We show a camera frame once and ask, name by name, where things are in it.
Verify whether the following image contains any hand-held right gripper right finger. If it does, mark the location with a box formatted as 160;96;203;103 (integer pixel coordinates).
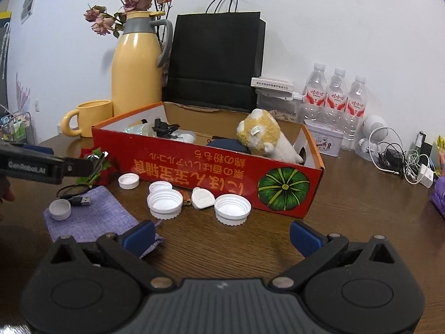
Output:
269;220;406;291

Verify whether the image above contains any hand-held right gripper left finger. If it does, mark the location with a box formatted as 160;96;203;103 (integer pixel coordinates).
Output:
42;220;176;291

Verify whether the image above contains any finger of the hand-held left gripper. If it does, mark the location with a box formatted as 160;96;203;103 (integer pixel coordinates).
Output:
61;156;104;179
0;141;55;157

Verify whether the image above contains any red artificial rose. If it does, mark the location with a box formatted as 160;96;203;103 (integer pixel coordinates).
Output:
76;148;118;186

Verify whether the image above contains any white ribbed jar lid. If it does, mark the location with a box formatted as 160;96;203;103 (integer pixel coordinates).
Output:
147;191;184;221
214;195;252;226
149;181;176;196

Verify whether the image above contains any red orange cardboard box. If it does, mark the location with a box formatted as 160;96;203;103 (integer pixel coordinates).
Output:
91;102;325;220

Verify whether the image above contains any person's left hand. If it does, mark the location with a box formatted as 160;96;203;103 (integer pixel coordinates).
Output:
0;177;16;203

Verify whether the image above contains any purple cloth pouch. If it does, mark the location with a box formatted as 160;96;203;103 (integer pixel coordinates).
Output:
43;185;165;260

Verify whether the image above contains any small white bottle cap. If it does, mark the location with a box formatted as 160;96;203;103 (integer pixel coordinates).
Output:
49;200;72;222
118;173;140;190

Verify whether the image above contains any yellow mug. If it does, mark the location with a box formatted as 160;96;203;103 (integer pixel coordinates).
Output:
61;100;115;138

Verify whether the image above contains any small brown object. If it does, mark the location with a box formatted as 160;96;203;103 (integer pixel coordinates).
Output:
174;190;194;207

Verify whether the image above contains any crumpled clear plastic packaging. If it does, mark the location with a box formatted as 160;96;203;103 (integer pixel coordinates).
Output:
123;118;157;137

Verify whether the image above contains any white oval plastic piece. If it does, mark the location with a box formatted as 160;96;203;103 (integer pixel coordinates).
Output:
192;187;216;211

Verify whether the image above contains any white printed tin box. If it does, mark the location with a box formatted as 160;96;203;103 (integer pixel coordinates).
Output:
304;120;343;158

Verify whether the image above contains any grey cabinet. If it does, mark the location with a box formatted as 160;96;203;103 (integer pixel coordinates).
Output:
0;0;13;81

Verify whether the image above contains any yellow white plush toy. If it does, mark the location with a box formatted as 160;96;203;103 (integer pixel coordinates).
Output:
236;109;305;164

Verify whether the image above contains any yellow thermos jug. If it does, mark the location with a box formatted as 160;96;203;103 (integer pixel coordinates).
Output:
111;11;173;117

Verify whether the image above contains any navy blue pouch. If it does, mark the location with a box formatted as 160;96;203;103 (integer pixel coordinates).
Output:
205;138;251;154

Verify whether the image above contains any white robot figure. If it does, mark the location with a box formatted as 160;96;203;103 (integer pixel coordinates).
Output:
355;115;389;161

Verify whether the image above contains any white charger plug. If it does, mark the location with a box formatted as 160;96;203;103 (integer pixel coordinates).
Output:
417;163;436;189

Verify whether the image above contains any clear plastic food container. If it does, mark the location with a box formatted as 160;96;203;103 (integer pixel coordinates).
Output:
255;89;304;123

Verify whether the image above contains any purple tissue pack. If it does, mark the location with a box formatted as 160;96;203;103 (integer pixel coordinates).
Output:
429;177;445;217

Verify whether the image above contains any white flat card box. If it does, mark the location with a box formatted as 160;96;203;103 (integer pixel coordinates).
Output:
251;76;295;95

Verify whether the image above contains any colourful snack packet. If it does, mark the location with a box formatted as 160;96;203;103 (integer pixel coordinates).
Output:
434;137;445;179

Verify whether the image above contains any dried rose bouquet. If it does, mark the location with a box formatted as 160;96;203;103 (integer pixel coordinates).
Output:
83;0;175;42

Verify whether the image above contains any black paper bag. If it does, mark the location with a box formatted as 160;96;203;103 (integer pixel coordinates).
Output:
163;0;266;114

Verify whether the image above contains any wire desk organizer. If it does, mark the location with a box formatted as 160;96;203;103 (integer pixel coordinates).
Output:
0;110;34;146

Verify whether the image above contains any black usb cable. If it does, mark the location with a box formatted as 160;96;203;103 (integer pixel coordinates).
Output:
56;184;93;207

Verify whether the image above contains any purple wall decal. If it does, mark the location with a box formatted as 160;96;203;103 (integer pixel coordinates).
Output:
15;72;31;112

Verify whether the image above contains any tangle of black white cables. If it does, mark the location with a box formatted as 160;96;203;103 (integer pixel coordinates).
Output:
369;127;429;184

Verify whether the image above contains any framed wall picture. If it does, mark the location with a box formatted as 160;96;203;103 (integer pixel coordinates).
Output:
20;0;41;25

